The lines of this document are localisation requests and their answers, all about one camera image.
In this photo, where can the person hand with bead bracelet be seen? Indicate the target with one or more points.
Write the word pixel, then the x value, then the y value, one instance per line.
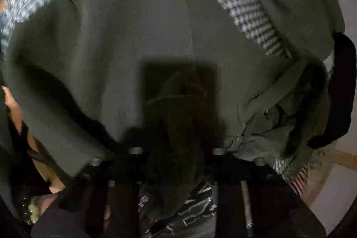
pixel 37 206

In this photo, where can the dark green zip hoodie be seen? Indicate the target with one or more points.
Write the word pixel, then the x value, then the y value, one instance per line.
pixel 111 198

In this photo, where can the red striped pillow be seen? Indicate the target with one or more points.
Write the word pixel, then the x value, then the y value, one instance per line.
pixel 300 181

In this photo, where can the black fuzzy garment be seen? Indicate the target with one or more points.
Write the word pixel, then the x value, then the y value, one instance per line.
pixel 341 89

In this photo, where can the wooden bunk bed frame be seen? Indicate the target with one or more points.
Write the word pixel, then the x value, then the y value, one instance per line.
pixel 320 167

